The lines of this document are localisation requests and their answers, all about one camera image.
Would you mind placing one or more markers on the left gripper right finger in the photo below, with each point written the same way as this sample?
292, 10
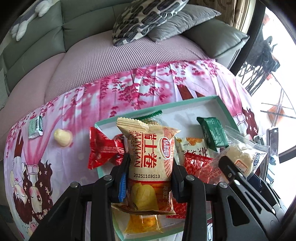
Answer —
178, 176

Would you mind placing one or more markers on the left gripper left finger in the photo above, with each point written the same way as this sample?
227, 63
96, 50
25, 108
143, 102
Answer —
119, 185

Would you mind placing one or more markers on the red patterned wafer packet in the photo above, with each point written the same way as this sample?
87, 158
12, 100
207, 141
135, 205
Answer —
203, 168

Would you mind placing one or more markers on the red snack bag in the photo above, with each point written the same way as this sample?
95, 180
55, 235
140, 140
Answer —
103, 149

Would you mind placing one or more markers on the white green snack packet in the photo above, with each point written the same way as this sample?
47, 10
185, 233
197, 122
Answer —
196, 146

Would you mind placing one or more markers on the orange swiss roll packet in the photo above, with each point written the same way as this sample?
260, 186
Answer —
151, 149

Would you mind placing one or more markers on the clear bag yellow bun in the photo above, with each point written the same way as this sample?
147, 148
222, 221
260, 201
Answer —
245, 154

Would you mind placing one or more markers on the yellow cake packet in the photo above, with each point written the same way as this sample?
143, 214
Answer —
143, 224

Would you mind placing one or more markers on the dark green small packet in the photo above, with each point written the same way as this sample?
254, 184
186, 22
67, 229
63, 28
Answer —
213, 132

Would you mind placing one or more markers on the green rice cracker packet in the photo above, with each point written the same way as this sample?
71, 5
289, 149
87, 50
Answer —
151, 118

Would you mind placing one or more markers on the small yellow pudding cup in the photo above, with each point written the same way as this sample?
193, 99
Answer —
63, 137

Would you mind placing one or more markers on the pink floral cartoon tablecloth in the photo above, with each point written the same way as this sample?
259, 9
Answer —
37, 171

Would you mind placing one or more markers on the small green white packet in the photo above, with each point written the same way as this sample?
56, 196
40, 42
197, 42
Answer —
35, 127

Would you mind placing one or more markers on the pink sofa seat cover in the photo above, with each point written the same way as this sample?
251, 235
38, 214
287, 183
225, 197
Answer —
47, 70

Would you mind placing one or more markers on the grey green sofa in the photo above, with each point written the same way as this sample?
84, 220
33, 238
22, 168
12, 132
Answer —
79, 20

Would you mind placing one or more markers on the black patterned cushion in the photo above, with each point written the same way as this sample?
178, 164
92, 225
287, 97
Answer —
140, 17

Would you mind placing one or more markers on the plain grey cushion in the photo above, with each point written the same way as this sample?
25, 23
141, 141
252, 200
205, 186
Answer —
191, 15

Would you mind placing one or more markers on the grey white plush toy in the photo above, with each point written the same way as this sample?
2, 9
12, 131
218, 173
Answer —
37, 10

